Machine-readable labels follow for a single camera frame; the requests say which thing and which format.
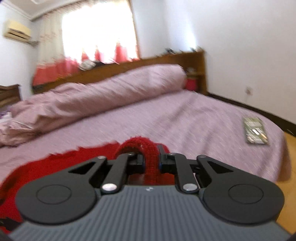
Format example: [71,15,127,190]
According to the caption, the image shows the red knit cardigan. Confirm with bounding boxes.
[1,137,175,234]

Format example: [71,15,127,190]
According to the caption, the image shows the pink floral bed sheet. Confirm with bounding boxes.
[1,91,291,182]

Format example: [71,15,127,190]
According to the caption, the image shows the red container on shelf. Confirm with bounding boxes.
[185,78,198,91]

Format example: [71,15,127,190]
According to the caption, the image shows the pink floral duvet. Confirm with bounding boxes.
[1,64,186,146]

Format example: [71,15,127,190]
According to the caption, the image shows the green patterned box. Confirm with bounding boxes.
[243,117,268,145]

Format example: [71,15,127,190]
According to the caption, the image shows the red and white curtain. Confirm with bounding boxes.
[32,1,139,86]

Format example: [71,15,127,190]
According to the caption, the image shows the wooden headboard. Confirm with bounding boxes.
[0,84,22,108]

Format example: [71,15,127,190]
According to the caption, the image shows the white air conditioner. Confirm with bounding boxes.
[3,20,31,43]

